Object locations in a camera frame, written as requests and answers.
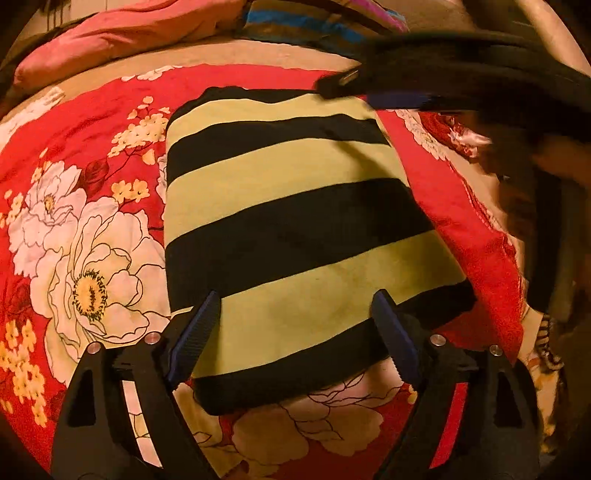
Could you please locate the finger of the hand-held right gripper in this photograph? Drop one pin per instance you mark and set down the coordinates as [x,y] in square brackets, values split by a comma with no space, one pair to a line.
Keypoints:
[351,81]
[401,99]

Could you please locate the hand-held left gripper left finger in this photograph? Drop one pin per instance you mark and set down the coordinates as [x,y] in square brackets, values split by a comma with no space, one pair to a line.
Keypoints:
[196,332]

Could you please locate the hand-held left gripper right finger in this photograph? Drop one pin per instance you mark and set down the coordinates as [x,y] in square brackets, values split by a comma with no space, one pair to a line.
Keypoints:
[397,337]

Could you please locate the green black striped shirt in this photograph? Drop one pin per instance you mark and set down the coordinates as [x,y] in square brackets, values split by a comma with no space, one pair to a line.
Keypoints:
[286,230]

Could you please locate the red white floral cloth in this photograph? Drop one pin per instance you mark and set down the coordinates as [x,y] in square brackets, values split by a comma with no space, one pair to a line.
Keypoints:
[457,134]

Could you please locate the beige bed sheet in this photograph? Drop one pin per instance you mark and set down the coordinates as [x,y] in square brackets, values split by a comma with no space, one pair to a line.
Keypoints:
[277,60]

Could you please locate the multicolour striped cloth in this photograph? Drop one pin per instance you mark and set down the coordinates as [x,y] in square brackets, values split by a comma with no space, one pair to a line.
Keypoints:
[295,23]

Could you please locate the yellow black patterned cloth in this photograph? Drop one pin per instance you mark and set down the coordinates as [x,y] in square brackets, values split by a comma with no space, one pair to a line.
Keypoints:
[549,350]

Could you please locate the red floral blanket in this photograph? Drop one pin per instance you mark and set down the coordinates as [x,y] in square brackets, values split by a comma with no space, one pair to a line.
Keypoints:
[69,184]

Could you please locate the pink pillow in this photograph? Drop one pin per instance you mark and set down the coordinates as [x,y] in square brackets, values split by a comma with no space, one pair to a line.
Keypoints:
[115,37]

